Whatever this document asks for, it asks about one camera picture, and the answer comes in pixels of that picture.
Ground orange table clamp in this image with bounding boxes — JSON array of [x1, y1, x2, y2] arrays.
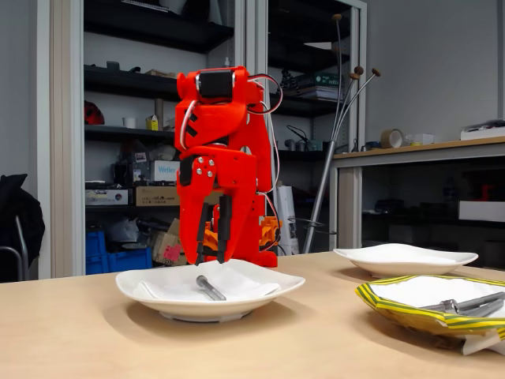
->
[[201, 220, 220, 253], [259, 216, 283, 253]]

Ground cardboard box with pink sticker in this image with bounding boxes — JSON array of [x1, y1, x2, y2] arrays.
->
[[151, 230, 183, 267]]

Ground long brown cardboard box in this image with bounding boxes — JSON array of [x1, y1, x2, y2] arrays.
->
[[135, 186, 179, 207]]

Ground white Weller box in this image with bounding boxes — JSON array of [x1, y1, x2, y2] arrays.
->
[[153, 159, 181, 182]]

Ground low blue plastic crate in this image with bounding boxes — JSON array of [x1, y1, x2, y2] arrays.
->
[[106, 247, 154, 273]]

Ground metal coat stand wooden knobs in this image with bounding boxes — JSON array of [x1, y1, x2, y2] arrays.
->
[[301, 13, 383, 254]]

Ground white printed box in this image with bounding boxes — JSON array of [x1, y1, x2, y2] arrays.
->
[[85, 189, 129, 206]]

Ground white square ceramic plate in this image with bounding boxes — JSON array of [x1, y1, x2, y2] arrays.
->
[[115, 258, 307, 323], [333, 243, 480, 280]]

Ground tall blue plastic crate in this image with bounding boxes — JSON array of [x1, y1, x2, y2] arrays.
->
[[85, 230, 108, 276]]

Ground black flexible tripod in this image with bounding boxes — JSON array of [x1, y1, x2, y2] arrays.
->
[[275, 69, 300, 96]]

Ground stack of papers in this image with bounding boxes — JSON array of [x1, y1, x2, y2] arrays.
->
[[283, 85, 341, 100]]

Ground green flat box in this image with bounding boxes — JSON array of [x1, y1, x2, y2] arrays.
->
[[295, 73, 341, 88]]

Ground grey metal shelving cabinet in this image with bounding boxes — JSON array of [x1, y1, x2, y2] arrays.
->
[[245, 0, 368, 254], [37, 0, 248, 280]]

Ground red black helmet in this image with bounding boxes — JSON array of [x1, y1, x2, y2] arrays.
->
[[84, 99, 106, 126]]

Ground brown tape roll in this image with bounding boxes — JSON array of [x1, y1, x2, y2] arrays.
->
[[380, 128, 404, 149]]

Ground grey metal chair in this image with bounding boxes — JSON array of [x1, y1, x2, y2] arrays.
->
[[0, 215, 31, 283]]

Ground black jacket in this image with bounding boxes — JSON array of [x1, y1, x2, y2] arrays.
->
[[0, 173, 46, 269]]

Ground yellow green striped paper plate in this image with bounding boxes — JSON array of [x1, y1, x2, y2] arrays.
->
[[353, 275, 505, 356]]

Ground grey sideboard with wooden top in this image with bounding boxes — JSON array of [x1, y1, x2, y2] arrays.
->
[[329, 136, 505, 257]]

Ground white cardboard box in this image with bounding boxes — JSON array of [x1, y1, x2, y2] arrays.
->
[[458, 200, 505, 223]]

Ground white red servo cable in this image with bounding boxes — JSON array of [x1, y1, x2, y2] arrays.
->
[[179, 99, 198, 153], [247, 73, 283, 116]]

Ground white flat box with cables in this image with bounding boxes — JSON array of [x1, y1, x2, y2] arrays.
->
[[460, 119, 505, 142]]

